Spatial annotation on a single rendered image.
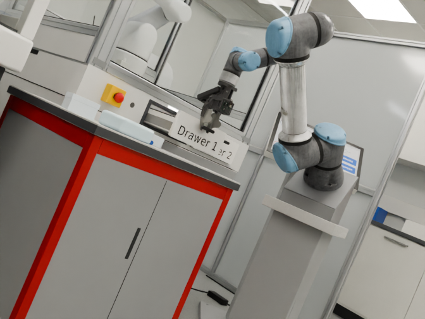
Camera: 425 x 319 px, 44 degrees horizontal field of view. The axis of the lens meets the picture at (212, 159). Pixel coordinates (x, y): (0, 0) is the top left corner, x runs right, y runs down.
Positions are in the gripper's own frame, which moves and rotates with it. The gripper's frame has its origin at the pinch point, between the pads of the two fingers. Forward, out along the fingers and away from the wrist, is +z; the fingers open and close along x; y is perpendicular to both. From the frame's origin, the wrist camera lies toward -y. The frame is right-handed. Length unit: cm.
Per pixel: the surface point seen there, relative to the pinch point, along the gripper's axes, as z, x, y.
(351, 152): -24, 106, 4
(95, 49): -10, -47, -21
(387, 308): 63, 290, -19
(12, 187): 43, -71, 8
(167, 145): 12.3, 4.6, -21.6
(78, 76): 2, -47, -24
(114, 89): 0.6, -35.1, -17.0
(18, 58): 6, -83, 4
